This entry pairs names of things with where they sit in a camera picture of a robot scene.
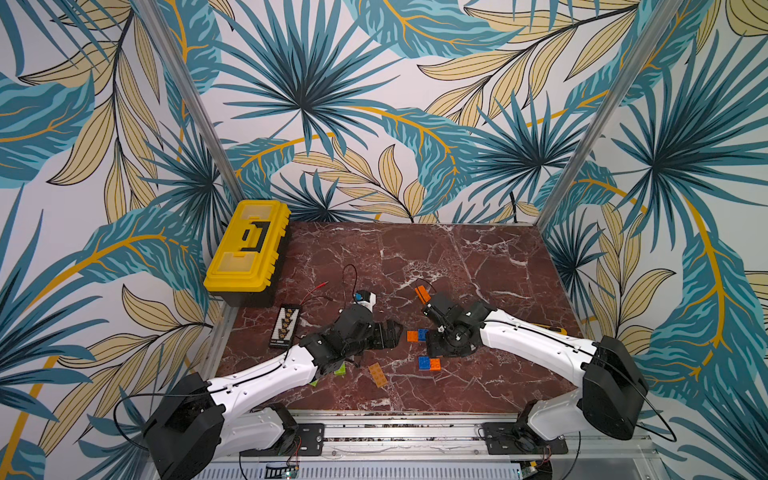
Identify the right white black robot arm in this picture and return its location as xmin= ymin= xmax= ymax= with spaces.
xmin=417 ymin=291 xmax=649 ymax=451

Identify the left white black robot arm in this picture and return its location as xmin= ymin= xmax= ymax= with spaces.
xmin=142 ymin=304 xmax=404 ymax=479

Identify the amber transparent lego brick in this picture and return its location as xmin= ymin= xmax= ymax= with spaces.
xmin=368 ymin=363 xmax=388 ymax=388

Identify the yellow utility knife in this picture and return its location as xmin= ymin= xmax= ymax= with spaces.
xmin=534 ymin=324 xmax=568 ymax=335

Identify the yellow black toolbox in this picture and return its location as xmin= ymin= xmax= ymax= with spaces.
xmin=204 ymin=200 xmax=291 ymax=308

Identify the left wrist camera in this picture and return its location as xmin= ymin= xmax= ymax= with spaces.
xmin=353 ymin=290 xmax=377 ymax=311

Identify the red banana plug cable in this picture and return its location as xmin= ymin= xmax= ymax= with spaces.
xmin=299 ymin=280 xmax=330 ymax=307

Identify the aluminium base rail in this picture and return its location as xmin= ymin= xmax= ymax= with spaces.
xmin=143 ymin=410 xmax=670 ymax=480

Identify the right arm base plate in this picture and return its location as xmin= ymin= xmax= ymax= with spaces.
xmin=479 ymin=422 xmax=568 ymax=457

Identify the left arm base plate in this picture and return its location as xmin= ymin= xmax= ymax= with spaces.
xmin=263 ymin=423 xmax=325 ymax=457

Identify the right aluminium corner post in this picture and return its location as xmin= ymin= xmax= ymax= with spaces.
xmin=535 ymin=0 xmax=682 ymax=232

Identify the aluminium corner post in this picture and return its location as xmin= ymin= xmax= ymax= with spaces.
xmin=535 ymin=0 xmax=682 ymax=232
xmin=135 ymin=0 xmax=244 ymax=204

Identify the left aluminium corner post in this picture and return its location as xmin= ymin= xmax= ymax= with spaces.
xmin=135 ymin=0 xmax=244 ymax=204

